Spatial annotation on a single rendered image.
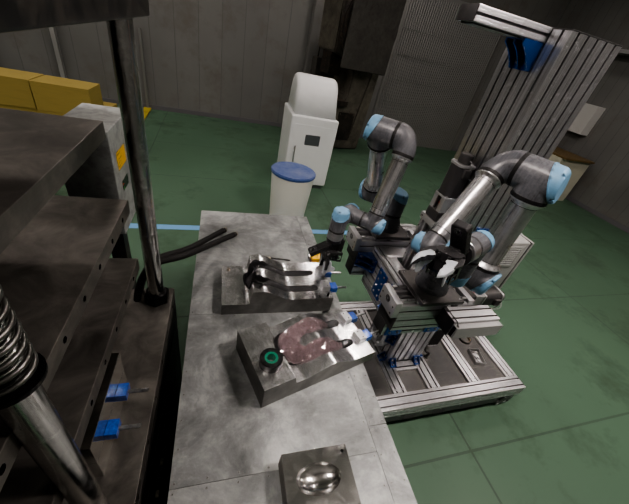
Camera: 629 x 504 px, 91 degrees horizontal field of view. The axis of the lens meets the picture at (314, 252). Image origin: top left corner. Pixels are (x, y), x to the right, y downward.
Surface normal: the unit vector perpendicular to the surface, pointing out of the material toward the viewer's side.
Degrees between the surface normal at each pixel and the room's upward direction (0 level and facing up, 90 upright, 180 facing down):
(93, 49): 90
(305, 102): 72
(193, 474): 0
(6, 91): 90
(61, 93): 90
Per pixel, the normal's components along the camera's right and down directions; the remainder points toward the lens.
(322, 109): 0.26, 0.32
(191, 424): 0.20, -0.79
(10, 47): 0.24, 0.61
